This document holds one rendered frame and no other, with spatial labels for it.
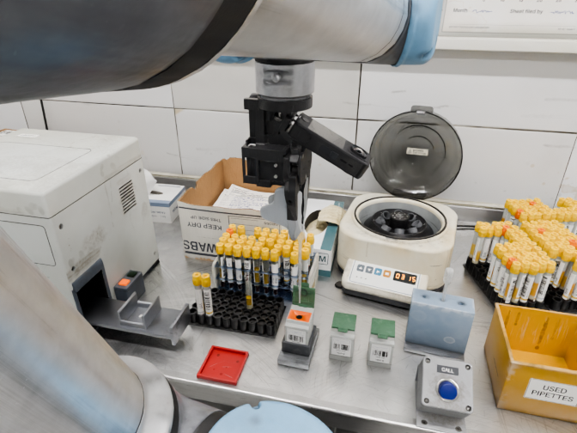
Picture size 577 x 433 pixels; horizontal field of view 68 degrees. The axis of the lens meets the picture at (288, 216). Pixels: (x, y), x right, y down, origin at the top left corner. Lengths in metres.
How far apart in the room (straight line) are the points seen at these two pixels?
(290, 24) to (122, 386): 0.25
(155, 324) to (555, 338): 0.69
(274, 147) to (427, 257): 0.44
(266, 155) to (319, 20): 0.39
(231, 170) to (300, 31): 1.04
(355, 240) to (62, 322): 0.70
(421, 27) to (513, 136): 0.84
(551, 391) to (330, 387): 0.32
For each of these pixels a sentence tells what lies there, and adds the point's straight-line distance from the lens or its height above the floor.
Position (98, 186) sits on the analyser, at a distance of 0.83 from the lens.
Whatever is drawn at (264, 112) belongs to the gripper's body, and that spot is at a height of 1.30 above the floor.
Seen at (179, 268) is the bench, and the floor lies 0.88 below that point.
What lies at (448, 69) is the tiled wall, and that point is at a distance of 1.13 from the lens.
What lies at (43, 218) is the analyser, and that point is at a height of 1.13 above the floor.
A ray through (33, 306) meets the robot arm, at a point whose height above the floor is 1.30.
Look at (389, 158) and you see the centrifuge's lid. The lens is 1.13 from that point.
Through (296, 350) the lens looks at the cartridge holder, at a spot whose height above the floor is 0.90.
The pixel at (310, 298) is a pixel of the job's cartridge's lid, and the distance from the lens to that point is 0.75.
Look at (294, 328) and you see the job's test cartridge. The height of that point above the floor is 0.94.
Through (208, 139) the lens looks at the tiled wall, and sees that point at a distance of 1.28.
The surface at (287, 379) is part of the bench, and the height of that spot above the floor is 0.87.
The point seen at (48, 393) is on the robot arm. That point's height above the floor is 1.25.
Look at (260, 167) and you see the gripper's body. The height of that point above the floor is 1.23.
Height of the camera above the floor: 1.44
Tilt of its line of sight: 28 degrees down
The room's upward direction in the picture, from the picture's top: straight up
